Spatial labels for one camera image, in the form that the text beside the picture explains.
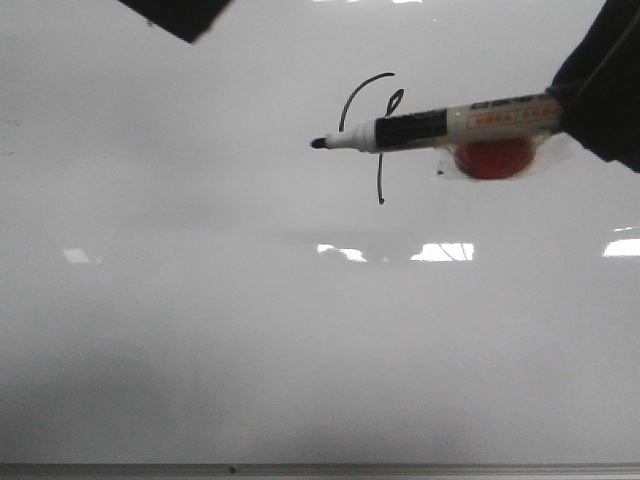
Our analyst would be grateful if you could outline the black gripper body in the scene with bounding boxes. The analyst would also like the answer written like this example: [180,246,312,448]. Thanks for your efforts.
[546,0,639,172]

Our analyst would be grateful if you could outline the black and white marker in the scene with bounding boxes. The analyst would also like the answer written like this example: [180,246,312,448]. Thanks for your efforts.
[311,93,562,153]

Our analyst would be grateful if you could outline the white whiteboard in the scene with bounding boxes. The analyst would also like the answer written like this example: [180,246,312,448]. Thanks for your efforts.
[1,1,639,463]

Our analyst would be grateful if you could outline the grey whiteboard bottom frame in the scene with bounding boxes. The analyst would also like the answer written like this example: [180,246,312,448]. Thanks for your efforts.
[1,462,639,479]

